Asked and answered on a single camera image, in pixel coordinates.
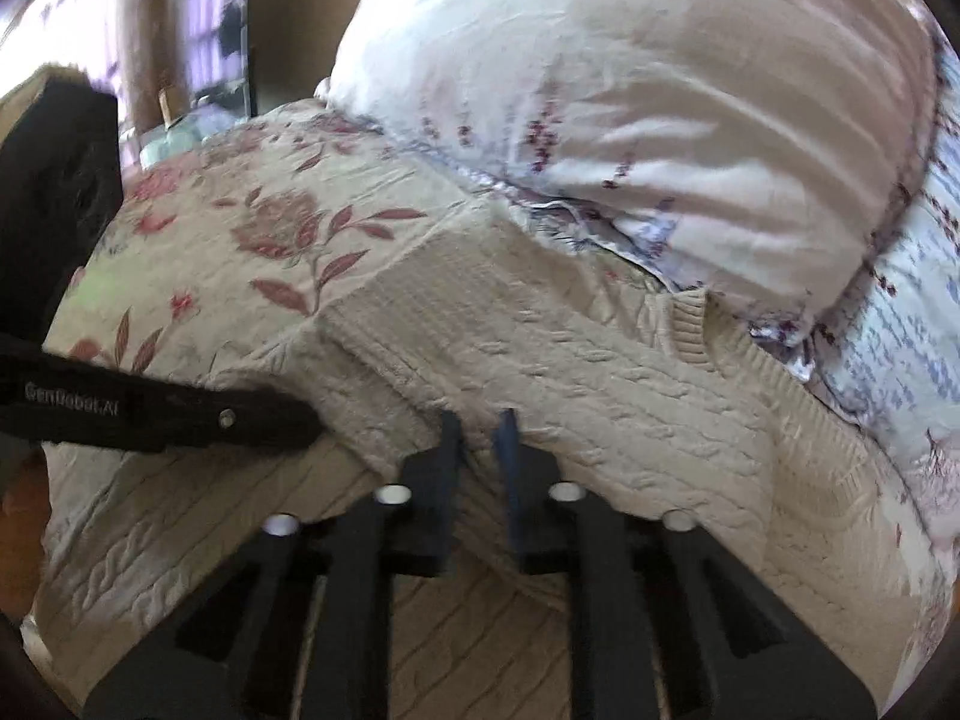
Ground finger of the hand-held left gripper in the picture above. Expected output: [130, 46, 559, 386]
[0, 336, 325, 455]

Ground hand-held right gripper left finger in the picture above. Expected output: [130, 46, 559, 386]
[81, 409, 467, 720]

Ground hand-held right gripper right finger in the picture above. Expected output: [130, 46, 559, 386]
[493, 408, 878, 720]

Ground cream cable-knit sweater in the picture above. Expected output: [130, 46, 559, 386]
[34, 223, 931, 720]

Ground floral cream bedspread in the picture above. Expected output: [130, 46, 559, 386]
[43, 97, 518, 391]

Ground dark framed mirror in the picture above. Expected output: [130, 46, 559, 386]
[169, 0, 260, 121]

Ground white floral pillow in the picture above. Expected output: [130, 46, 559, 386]
[315, 0, 960, 541]

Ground wooden post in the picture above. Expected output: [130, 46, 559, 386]
[121, 0, 194, 137]

